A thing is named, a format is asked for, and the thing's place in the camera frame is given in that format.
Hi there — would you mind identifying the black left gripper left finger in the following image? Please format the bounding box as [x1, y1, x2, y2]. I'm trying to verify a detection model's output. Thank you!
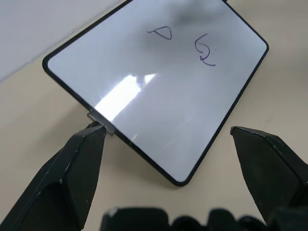
[0, 125, 107, 231]

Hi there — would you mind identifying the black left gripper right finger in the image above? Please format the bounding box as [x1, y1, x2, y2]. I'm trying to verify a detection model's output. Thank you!
[230, 126, 308, 228]

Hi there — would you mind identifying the black-framed whiteboard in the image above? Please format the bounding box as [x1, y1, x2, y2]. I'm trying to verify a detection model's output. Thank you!
[41, 0, 270, 187]

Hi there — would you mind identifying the small grey metal clip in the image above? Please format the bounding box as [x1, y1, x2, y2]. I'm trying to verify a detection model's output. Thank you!
[87, 108, 116, 136]

